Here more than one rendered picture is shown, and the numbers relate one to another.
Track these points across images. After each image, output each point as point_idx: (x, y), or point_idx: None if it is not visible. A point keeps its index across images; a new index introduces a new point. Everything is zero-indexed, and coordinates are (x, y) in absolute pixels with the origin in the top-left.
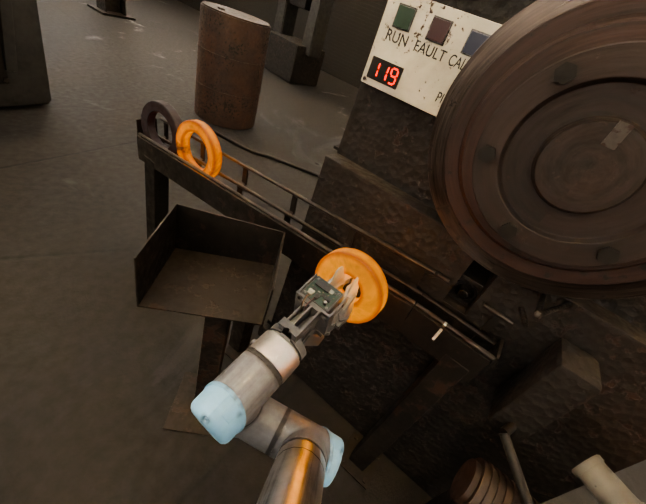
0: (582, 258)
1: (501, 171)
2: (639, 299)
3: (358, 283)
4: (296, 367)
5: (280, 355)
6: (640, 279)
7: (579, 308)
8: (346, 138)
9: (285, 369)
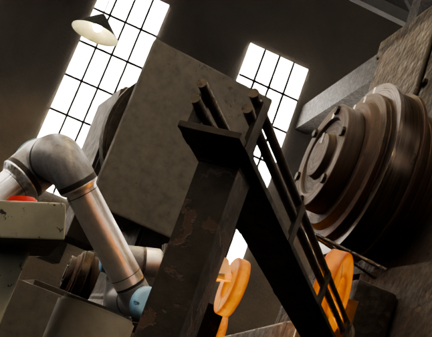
0: (319, 188)
1: (304, 180)
2: None
3: (232, 273)
4: (158, 261)
5: (152, 248)
6: (359, 195)
7: (389, 269)
8: (309, 275)
9: (151, 253)
